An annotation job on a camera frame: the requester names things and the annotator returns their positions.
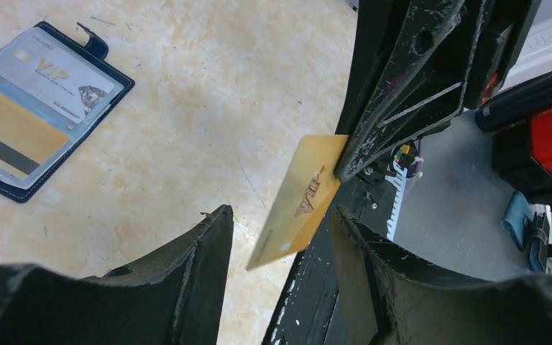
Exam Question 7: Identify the blue strap bundle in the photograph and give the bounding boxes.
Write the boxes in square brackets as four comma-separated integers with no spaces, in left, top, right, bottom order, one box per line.
[501,191,552,273]

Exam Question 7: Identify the navy blue card holder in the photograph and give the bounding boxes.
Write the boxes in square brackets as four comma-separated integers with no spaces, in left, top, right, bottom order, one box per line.
[0,21,135,203]

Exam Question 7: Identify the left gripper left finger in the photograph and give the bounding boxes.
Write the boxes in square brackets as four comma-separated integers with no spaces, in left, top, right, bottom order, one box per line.
[0,205,234,344]

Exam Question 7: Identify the gold VIP card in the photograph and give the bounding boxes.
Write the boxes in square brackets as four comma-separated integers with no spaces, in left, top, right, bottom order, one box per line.
[246,134,349,271]

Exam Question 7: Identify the gold credit card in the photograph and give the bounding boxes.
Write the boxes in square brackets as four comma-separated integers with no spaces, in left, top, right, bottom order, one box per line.
[0,93,68,180]

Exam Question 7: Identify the red black power tool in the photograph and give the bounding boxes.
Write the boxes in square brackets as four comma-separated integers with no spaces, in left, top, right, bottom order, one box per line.
[475,72,552,208]

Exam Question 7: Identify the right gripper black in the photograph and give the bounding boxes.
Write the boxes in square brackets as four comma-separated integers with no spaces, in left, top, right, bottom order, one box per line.
[335,1,539,182]

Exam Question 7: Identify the silver VIP card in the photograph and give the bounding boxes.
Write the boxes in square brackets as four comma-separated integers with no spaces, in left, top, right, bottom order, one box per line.
[0,27,123,124]

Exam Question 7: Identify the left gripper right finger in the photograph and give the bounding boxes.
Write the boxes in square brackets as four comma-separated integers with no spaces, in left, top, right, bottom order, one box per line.
[331,206,552,344]

